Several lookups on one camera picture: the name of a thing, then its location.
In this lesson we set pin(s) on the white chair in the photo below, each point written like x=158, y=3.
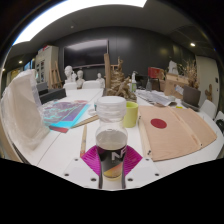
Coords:
x=208, y=108
x=90, y=84
x=220, y=117
x=70, y=86

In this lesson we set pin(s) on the white plastic-wrapped panel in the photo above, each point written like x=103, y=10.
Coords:
x=21, y=110

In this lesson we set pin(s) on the flat round red coaster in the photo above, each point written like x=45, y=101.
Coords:
x=158, y=123

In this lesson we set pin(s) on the yellow-green plastic cup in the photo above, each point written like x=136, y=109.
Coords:
x=132, y=115

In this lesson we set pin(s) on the brown cardboard box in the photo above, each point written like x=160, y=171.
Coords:
x=173, y=85

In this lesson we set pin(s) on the dried plant in dark pot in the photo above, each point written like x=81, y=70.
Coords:
x=191, y=96

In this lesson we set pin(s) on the spray bottle with green label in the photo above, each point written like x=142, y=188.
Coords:
x=134, y=85

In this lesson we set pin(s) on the beige shelf unit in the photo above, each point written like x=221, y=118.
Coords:
x=44, y=63

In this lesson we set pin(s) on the black flat boxes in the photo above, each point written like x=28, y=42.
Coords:
x=52, y=95

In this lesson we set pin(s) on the teal and magenta art print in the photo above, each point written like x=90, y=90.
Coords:
x=65, y=115

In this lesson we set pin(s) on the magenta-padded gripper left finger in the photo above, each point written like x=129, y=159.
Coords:
x=81, y=171

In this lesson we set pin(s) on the thin wooden sticks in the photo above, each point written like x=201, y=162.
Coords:
x=87, y=120

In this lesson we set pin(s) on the round ceiling spotlight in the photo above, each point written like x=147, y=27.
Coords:
x=192, y=44

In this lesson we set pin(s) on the grey printed newspaper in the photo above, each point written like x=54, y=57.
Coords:
x=156, y=97

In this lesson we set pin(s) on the white plaster bust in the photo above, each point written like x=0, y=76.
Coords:
x=80, y=78
x=69, y=73
x=100, y=80

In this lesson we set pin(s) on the red box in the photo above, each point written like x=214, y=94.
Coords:
x=154, y=72

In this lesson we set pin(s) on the small wooden figure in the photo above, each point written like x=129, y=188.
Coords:
x=209, y=93

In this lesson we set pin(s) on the large black wall screen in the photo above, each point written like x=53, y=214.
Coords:
x=85, y=54

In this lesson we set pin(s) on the beige canvas with wooden frame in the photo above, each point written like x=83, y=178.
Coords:
x=176, y=138

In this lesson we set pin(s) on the tall curved wooden bar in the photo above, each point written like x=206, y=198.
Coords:
x=6, y=146

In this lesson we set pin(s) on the long ceiling light strip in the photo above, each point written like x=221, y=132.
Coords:
x=66, y=13

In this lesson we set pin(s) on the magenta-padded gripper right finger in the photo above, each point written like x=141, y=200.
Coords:
x=143, y=171

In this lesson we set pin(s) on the clear bottle with dark label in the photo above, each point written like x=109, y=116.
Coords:
x=111, y=140

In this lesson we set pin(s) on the golden sculpture on wooden base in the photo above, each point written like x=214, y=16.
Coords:
x=120, y=85

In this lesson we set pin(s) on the wooden easel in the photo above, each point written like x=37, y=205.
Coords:
x=56, y=76

